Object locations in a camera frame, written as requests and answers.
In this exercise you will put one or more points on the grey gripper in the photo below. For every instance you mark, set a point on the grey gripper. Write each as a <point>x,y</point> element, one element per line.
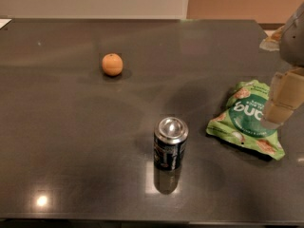
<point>293,47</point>

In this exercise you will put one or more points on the green rice chip bag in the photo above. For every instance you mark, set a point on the green rice chip bag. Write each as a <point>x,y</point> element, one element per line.
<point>240,122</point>

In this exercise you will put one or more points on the black pepsi can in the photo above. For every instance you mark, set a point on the black pepsi can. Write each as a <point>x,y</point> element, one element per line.
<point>170,136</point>

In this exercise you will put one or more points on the orange fruit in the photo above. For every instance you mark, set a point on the orange fruit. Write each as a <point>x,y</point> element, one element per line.
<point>112,64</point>

